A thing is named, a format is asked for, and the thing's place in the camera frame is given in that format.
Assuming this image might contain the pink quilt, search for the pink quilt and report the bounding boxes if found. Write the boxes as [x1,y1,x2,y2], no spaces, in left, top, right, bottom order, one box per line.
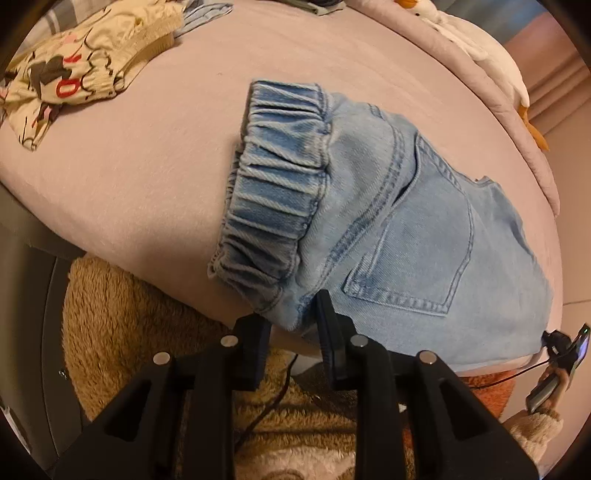
[344,0,561,215]

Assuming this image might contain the cream printed garment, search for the cream printed garment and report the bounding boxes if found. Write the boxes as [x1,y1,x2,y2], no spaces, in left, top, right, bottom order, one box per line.
[0,0,185,152]

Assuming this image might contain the pink bed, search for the pink bed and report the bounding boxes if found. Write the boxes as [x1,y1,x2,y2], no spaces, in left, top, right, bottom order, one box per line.
[0,0,591,374]

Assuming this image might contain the person's right hand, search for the person's right hand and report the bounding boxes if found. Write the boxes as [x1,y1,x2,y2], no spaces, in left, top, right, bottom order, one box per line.
[540,367,571,416]

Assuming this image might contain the grey plaid pillow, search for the grey plaid pillow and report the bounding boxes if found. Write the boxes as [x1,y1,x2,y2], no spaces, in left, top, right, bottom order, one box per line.
[39,0,79,33]

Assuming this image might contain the light blue denim pants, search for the light blue denim pants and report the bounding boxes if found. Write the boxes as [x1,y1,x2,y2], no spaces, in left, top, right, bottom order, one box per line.
[207,80,555,372]

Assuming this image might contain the thin black cable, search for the thin black cable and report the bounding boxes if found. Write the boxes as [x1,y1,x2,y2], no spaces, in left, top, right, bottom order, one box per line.
[471,360,552,391]

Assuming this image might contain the grey cabinet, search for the grey cabinet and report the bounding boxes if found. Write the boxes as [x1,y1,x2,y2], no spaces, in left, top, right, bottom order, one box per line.
[0,189,93,472]

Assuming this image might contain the white goose plush toy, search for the white goose plush toy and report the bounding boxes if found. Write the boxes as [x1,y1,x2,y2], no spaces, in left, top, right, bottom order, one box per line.
[392,0,552,153]

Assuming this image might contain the blue striped cloth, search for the blue striped cloth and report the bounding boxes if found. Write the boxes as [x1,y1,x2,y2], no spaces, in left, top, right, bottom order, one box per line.
[173,2,234,35]

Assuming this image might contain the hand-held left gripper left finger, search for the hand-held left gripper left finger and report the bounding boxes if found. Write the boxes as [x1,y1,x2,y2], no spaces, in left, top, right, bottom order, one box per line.
[53,315,273,480]

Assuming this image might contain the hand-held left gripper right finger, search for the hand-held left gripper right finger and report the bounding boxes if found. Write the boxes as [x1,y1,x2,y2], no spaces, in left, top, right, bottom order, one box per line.
[315,290,541,480]

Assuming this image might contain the pink curtain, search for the pink curtain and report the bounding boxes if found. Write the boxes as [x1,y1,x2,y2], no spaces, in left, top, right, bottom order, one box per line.
[503,25,591,141]

